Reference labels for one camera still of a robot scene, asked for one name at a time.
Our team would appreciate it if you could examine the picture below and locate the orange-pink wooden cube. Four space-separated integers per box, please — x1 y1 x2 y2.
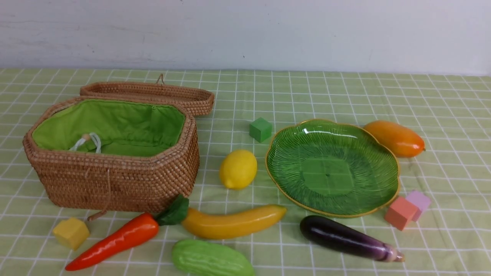
384 196 419 231

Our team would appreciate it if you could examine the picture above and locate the green glass leaf plate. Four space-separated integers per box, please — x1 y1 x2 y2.
265 119 400 218

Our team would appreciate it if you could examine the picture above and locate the yellow wooden block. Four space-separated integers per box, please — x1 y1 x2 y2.
52 218 90 250

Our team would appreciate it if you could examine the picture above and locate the orange plastic mango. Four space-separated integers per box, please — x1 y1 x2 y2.
363 120 426 158

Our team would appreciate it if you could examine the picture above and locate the purple plastic eggplant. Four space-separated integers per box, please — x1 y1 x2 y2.
299 215 405 263

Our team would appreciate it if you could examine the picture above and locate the orange plastic carrot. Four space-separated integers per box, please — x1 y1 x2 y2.
65 194 189 271

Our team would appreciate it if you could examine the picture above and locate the green plastic bitter gourd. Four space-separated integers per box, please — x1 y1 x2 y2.
171 239 255 276

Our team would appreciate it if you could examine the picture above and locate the green wooden cube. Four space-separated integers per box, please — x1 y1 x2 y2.
249 117 272 143

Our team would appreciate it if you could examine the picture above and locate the lilac wooden cube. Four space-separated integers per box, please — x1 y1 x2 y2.
405 190 432 222

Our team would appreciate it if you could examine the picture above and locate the brown woven wicker basket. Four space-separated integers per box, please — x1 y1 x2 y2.
22 96 199 212

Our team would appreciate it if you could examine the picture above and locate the yellow plastic lemon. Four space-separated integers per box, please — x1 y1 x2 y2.
219 149 258 190

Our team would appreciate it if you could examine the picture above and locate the white drawstring with bead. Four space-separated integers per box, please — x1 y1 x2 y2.
69 133 102 154

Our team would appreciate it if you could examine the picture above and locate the yellow plastic banana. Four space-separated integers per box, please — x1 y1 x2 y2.
181 204 287 240

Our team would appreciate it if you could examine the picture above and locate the woven wicker basket lid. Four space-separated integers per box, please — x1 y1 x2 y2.
79 74 215 116

